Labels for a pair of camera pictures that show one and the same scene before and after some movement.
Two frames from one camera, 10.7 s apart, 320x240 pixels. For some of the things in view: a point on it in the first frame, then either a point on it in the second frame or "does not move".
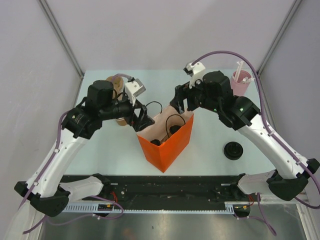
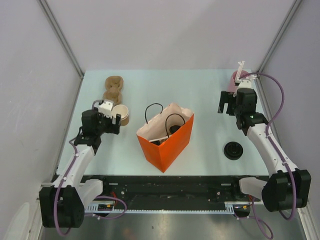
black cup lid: x=173 y=128 does not move
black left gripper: x=143 y=120 to x=112 y=128
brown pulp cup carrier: x=118 y=84 does not move
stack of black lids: x=233 y=150 does not move
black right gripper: x=182 y=92 to x=226 y=97
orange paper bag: x=163 y=141 does not move
